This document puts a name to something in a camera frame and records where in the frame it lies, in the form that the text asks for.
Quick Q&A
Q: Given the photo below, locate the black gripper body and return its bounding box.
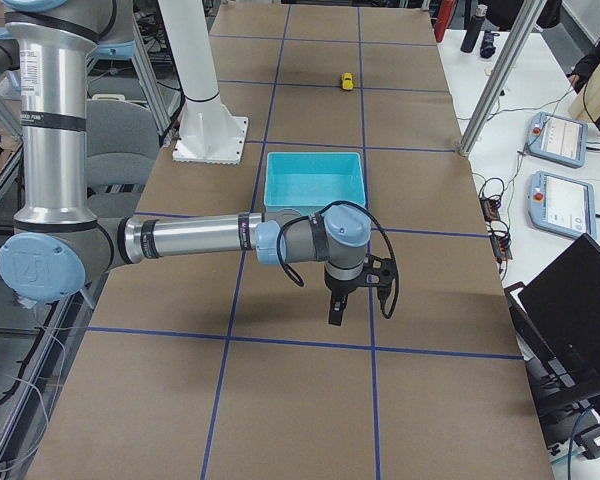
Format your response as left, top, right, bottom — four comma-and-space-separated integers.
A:
325, 272, 366, 300

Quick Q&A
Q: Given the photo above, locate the aluminium frame post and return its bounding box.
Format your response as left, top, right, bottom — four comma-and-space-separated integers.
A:
458, 1, 562, 156

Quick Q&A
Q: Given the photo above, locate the small electronics board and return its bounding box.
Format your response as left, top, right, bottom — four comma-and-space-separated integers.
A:
480, 198, 501, 222

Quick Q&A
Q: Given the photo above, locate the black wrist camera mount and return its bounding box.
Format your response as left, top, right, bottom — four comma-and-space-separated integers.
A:
363, 254, 398, 302

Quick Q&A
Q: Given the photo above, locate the brown paper table cover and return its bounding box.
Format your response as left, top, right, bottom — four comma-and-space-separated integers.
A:
28, 3, 552, 479

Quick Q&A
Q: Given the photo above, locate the far teach pendant tablet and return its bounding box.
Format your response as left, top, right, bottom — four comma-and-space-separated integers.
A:
526, 112, 588, 168

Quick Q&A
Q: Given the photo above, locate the black water bottle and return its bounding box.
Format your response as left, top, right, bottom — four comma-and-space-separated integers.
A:
460, 3, 488, 53

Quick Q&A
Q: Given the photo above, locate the white pedestal column base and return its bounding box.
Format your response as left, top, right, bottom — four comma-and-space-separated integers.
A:
159, 0, 249, 164

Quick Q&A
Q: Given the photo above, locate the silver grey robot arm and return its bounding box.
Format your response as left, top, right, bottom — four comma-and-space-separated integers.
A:
0, 1, 373, 325

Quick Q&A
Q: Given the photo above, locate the yellow beetle toy car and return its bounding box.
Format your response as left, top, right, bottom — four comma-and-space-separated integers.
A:
340, 72, 355, 91

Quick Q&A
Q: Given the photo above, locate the black laptop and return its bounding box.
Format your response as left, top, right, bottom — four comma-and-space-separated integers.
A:
504, 232, 600, 416

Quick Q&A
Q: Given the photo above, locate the person in dark clothes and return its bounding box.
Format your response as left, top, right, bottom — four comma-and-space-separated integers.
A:
484, 1, 600, 92

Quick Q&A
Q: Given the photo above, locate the near teach pendant tablet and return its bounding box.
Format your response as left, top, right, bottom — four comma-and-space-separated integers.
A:
528, 171, 597, 239

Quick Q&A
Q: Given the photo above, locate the teach pendant tablet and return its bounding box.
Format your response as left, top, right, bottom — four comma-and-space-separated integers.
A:
528, 171, 597, 239
526, 112, 588, 168

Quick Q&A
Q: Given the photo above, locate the turquoise plastic bin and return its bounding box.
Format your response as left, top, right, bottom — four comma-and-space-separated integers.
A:
264, 152, 366, 215

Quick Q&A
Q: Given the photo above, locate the grey office chair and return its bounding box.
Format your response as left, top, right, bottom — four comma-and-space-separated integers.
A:
86, 99, 161, 217

